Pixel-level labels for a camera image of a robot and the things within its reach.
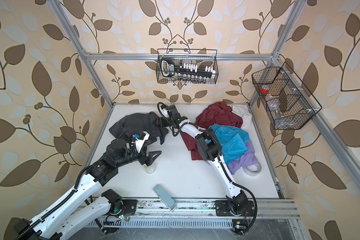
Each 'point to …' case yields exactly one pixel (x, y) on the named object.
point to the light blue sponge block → (166, 198)
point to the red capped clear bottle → (265, 90)
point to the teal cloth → (233, 141)
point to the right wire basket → (287, 107)
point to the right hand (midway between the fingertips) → (157, 122)
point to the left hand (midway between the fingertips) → (155, 145)
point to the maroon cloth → (216, 113)
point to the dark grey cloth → (124, 126)
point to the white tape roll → (252, 170)
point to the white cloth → (243, 111)
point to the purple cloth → (249, 159)
